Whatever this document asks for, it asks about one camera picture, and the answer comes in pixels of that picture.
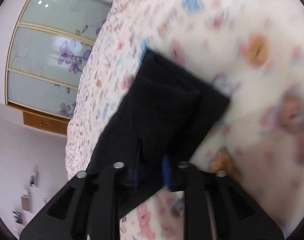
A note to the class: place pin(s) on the floral glass door wardrobe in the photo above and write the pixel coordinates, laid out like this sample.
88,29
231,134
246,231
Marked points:
41,55

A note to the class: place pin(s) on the animal print fleece blanket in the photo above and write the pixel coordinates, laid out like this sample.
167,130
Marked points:
254,92

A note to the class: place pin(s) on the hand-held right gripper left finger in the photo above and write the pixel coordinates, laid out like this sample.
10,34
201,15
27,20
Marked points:
109,188

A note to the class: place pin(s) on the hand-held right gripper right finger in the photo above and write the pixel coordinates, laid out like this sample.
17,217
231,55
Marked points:
166,172

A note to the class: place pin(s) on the white wall shelf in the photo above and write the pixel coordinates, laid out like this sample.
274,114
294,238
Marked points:
25,200

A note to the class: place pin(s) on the black pants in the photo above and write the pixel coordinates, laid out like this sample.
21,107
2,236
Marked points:
167,105

